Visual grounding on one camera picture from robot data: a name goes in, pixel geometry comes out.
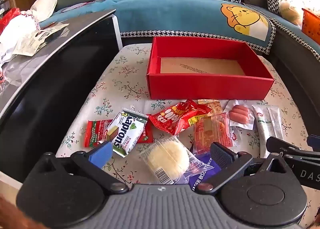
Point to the black glossy table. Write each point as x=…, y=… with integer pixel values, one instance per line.
x=50, y=94

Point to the blue lion print sofa cover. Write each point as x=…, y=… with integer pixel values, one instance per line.
x=175, y=14

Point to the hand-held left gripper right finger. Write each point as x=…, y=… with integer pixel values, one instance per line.
x=222, y=155

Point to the clear orange snack packet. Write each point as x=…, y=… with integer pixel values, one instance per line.
x=212, y=131

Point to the floral cloth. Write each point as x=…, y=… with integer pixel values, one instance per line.
x=120, y=81

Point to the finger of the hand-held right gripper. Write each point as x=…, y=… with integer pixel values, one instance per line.
x=277, y=145
x=314, y=140

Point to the white plastic bag red print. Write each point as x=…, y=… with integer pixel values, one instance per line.
x=15, y=34

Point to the orange plastic basket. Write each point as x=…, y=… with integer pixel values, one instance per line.
x=311, y=23

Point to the white printed paper bag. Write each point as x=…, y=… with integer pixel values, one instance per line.
x=37, y=40

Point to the pink sausage packet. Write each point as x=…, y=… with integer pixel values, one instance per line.
x=240, y=114

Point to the white pastry packet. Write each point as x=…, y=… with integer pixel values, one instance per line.
x=167, y=156

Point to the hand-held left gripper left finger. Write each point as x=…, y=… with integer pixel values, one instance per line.
x=101, y=154

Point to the red green snack packet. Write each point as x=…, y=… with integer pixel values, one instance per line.
x=96, y=131

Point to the red cardboard box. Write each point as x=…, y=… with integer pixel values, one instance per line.
x=200, y=86

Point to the red crinkled snack packet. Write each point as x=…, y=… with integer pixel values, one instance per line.
x=172, y=119

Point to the white green label packet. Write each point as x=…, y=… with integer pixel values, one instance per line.
x=265, y=124

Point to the small orange snack packet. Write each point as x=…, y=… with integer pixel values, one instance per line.
x=211, y=106

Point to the green white wafer packet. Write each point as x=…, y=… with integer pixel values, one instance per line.
x=127, y=131

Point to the clear plastic sheet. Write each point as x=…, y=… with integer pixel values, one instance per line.
x=15, y=70

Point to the purple biscuit packet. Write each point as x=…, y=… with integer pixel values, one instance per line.
x=200, y=181

